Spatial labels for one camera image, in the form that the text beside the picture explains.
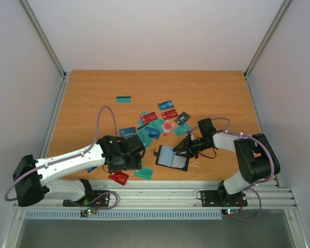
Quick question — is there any red VIP card upper left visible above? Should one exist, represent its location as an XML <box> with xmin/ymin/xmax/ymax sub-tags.
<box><xmin>140</xmin><ymin>112</ymin><xmax>158</xmax><ymax>124</ymax></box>

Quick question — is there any black VIP card right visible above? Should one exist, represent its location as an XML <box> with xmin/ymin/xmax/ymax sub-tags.
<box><xmin>174</xmin><ymin>112</ymin><xmax>191</xmax><ymax>126</ymax></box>

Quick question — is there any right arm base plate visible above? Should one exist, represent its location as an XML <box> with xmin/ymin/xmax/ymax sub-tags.
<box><xmin>200</xmin><ymin>190</ymin><xmax>248</xmax><ymax>207</ymax></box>

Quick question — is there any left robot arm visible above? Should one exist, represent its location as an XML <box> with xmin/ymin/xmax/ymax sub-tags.
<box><xmin>12</xmin><ymin>135</ymin><xmax>146</xmax><ymax>207</ymax></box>

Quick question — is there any blue card top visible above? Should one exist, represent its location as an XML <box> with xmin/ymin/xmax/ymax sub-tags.
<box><xmin>157</xmin><ymin>100</ymin><xmax>174</xmax><ymax>111</ymax></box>

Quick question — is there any teal card long centre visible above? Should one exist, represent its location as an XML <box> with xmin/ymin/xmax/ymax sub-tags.
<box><xmin>137</xmin><ymin>128</ymin><xmax>153</xmax><ymax>148</ymax></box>

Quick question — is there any black leather card holder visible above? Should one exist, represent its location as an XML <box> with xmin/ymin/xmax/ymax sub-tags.
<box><xmin>153</xmin><ymin>145</ymin><xmax>190</xmax><ymax>172</ymax></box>

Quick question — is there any teal card magnetic stripe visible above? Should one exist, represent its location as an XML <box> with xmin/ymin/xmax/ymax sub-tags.
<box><xmin>116</xmin><ymin>96</ymin><xmax>131</xmax><ymax>103</ymax></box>

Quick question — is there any blue card centre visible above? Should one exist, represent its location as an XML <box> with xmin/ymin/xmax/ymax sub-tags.
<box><xmin>145</xmin><ymin>127</ymin><xmax>161</xmax><ymax>139</ymax></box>

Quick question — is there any grey slotted cable duct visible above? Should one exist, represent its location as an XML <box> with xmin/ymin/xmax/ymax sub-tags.
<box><xmin>25</xmin><ymin>209</ymin><xmax>222</xmax><ymax>221</ymax></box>

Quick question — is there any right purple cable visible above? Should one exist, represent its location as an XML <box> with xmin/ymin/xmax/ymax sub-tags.
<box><xmin>191</xmin><ymin>117</ymin><xmax>277</xmax><ymax>222</ymax></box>

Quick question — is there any teal VIP card bottom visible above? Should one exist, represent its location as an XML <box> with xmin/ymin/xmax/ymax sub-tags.
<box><xmin>134</xmin><ymin>167</ymin><xmax>153</xmax><ymax>180</ymax></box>

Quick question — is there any white red pattern card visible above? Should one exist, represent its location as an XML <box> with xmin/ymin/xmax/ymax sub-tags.
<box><xmin>162</xmin><ymin>120</ymin><xmax>175</xmax><ymax>136</ymax></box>

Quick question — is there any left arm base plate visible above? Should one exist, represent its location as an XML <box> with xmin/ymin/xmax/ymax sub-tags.
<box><xmin>63</xmin><ymin>190</ymin><xmax>111</xmax><ymax>208</ymax></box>

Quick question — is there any circuit board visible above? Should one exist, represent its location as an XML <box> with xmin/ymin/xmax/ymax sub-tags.
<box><xmin>222</xmin><ymin>208</ymin><xmax>241</xmax><ymax>215</ymax></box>
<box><xmin>80</xmin><ymin>209</ymin><xmax>97</xmax><ymax>218</ymax></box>

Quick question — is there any left circuit board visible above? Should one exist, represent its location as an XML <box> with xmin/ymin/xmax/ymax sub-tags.
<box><xmin>80</xmin><ymin>209</ymin><xmax>97</xmax><ymax>218</ymax></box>

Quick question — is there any red vip card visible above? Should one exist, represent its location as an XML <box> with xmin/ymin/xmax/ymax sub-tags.
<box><xmin>140</xmin><ymin>112</ymin><xmax>158</xmax><ymax>124</ymax></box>
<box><xmin>108</xmin><ymin>170</ymin><xmax>129</xmax><ymax>185</ymax></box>
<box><xmin>161</xmin><ymin>108</ymin><xmax>178</xmax><ymax>120</ymax></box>

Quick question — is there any purple cable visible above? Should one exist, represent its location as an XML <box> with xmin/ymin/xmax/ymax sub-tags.
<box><xmin>191</xmin><ymin>117</ymin><xmax>277</xmax><ymax>222</ymax></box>
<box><xmin>4</xmin><ymin>105</ymin><xmax>119</xmax><ymax>202</ymax></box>

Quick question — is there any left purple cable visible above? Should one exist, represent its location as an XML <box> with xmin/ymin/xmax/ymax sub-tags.
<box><xmin>4</xmin><ymin>105</ymin><xmax>119</xmax><ymax>202</ymax></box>

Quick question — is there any red VIP card upper right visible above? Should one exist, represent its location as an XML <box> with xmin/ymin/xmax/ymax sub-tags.
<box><xmin>161</xmin><ymin>108</ymin><xmax>178</xmax><ymax>120</ymax></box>

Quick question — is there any blue card striped left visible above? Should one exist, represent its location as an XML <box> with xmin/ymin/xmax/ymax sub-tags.
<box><xmin>119</xmin><ymin>127</ymin><xmax>136</xmax><ymax>138</ymax></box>

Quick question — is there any teal card right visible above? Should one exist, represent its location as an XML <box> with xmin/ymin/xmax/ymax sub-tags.
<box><xmin>174</xmin><ymin>122</ymin><xmax>191</xmax><ymax>137</ymax></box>

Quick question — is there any aluminium rail frame front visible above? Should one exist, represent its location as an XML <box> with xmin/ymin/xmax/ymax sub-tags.
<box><xmin>14</xmin><ymin>179</ymin><xmax>298</xmax><ymax>210</ymax></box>

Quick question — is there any right circuit board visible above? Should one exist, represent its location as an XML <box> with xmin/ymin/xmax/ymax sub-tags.
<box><xmin>222</xmin><ymin>208</ymin><xmax>241</xmax><ymax>215</ymax></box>

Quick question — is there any red VIP card bottom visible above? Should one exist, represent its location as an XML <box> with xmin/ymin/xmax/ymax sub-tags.
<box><xmin>108</xmin><ymin>170</ymin><xmax>129</xmax><ymax>185</ymax></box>

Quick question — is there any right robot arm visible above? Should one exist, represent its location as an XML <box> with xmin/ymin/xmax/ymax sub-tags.
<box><xmin>173</xmin><ymin>118</ymin><xmax>281</xmax><ymax>205</ymax></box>

